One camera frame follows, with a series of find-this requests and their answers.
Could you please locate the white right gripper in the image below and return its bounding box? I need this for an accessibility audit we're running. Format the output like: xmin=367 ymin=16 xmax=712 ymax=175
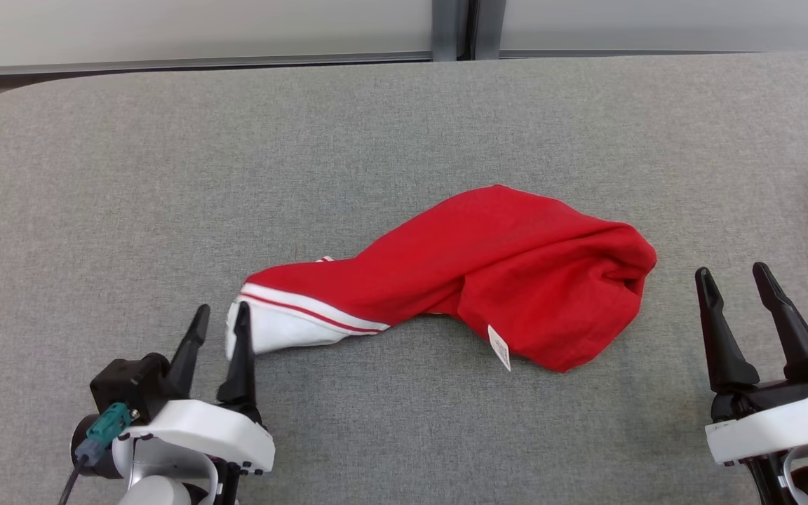
xmin=695 ymin=262 xmax=808 ymax=466

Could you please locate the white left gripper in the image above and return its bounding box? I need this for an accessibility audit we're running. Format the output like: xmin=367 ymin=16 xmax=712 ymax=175
xmin=115 ymin=302 xmax=276 ymax=476

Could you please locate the red jersey with white sleeves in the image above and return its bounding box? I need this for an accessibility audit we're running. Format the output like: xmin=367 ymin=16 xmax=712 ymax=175
xmin=225 ymin=184 xmax=658 ymax=373

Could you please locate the black cable with teal connector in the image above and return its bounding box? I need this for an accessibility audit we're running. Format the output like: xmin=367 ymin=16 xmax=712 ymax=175
xmin=59 ymin=402 xmax=135 ymax=505

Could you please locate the grey partition bottom rail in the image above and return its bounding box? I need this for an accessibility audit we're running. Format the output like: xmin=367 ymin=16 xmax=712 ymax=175
xmin=0 ymin=50 xmax=434 ymax=78
xmin=501 ymin=48 xmax=755 ymax=59

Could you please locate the grey vertical partition post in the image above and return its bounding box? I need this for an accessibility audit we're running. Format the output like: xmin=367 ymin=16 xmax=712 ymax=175
xmin=432 ymin=0 xmax=506 ymax=62

